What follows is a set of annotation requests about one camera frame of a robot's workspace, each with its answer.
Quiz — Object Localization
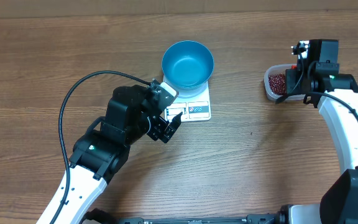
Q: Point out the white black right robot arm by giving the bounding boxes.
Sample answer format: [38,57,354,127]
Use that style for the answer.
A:
[276,39,358,223]

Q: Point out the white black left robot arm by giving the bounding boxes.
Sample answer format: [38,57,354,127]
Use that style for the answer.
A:
[38,80,181,223]

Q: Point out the white digital kitchen scale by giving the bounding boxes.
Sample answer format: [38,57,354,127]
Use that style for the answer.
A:
[163,76,212,123]

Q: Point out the blue plastic bowl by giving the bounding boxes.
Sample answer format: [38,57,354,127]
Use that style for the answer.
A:
[161,40,214,90]

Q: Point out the clear container of red beans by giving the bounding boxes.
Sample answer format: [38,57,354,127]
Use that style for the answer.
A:
[264,64,296,101]

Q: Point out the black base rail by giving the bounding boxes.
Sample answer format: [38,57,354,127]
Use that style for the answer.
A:
[79,203,291,224]

